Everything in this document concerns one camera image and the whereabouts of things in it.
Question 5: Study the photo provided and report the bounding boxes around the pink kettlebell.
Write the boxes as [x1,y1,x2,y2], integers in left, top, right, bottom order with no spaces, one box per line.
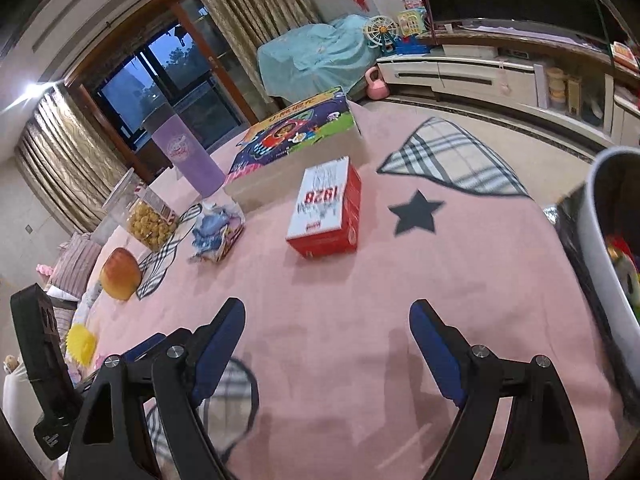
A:
[365,66,391,102]

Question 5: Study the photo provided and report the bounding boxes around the pink star print blanket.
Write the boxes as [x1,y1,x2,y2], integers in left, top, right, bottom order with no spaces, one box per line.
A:
[47,102,631,480]

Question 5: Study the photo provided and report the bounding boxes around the beige patterned curtain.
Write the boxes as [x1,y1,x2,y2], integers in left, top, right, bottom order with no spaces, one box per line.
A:
[185,0,321,106]
[15,85,131,233]

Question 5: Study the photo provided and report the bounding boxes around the ferris wheel toy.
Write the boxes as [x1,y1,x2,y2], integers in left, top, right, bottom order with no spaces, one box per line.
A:
[362,15,401,53]

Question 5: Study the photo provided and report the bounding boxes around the colourful toy house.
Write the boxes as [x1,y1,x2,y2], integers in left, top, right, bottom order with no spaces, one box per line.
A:
[397,0,431,38]

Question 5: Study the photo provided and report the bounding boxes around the red and white carton box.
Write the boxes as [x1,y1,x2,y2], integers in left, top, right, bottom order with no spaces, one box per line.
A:
[285,156,363,260]

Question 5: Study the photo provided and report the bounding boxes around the sliding glass door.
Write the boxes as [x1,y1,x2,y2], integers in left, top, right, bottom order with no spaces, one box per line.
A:
[65,0,261,181]

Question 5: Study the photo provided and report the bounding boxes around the green pole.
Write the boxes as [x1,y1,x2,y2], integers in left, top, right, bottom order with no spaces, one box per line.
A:
[580,0,616,63]

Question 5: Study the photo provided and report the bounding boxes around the yellow spiky toy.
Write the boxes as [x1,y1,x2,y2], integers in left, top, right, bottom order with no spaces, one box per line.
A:
[65,324,97,366]

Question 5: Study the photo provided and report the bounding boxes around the orange toy piano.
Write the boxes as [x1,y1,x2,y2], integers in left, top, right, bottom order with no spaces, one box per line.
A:
[611,42,640,68]

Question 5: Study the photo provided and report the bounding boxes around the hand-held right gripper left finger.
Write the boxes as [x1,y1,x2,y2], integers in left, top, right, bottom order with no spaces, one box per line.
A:
[62,297,247,480]

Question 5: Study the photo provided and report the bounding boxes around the clear jar of yellow snacks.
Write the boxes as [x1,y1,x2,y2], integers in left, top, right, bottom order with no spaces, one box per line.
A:
[102,167,180,253]

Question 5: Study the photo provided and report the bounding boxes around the teal cloth cover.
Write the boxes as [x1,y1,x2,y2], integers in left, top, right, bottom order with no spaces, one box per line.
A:
[256,14,381,106]

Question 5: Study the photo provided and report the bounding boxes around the stacked cream jars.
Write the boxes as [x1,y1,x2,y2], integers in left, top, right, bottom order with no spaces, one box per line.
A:
[547,67,568,110]

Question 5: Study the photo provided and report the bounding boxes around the colourful board game box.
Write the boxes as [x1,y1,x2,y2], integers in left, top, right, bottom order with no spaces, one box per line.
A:
[223,86,362,213]

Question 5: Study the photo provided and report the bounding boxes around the striped pink pillow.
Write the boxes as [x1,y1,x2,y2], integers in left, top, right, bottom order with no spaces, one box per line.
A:
[45,232,103,301]

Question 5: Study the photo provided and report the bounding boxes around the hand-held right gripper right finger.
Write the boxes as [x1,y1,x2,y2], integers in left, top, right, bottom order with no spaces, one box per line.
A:
[409,299,591,480]

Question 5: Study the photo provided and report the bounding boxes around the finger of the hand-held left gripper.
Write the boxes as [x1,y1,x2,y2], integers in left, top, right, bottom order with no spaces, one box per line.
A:
[120,327,193,366]

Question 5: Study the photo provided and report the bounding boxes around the red snack packet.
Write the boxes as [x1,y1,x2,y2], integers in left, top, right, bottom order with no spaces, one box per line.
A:
[606,234,633,261]

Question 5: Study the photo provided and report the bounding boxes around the yellow slatted box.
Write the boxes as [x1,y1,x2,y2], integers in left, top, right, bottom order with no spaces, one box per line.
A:
[566,76,585,117]

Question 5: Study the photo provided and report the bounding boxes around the white television cabinet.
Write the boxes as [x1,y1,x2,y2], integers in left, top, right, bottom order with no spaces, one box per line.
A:
[375,20,640,148]

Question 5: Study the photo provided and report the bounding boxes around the white trash bin black liner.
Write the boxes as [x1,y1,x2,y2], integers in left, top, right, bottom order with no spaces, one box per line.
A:
[542,146,640,396]

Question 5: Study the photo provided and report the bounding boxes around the blue and white plastic packet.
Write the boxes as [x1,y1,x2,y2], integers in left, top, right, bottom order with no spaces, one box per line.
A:
[189,200,246,263]

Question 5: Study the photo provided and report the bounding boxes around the blue toy base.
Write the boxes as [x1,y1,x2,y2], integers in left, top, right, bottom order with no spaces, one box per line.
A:
[380,40,436,58]

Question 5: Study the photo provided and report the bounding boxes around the purple tumbler cup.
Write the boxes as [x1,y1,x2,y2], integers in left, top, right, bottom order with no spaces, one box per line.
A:
[142,110,227,197]

